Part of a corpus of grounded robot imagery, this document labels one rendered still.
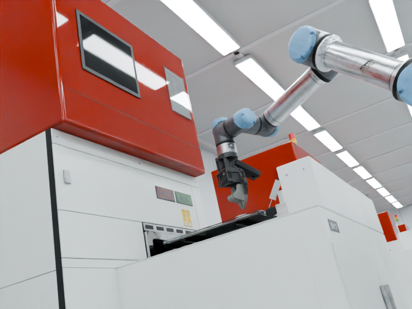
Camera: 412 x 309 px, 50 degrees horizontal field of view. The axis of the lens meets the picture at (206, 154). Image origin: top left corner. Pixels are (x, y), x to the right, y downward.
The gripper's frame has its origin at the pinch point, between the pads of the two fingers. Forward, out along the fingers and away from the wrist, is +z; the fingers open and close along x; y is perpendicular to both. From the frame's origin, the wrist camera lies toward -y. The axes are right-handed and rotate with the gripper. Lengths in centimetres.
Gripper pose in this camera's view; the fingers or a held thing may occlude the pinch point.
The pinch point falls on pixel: (244, 205)
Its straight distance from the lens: 166.6
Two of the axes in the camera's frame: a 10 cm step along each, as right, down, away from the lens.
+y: -8.6, -0.2, -5.1
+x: 4.7, -4.1, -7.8
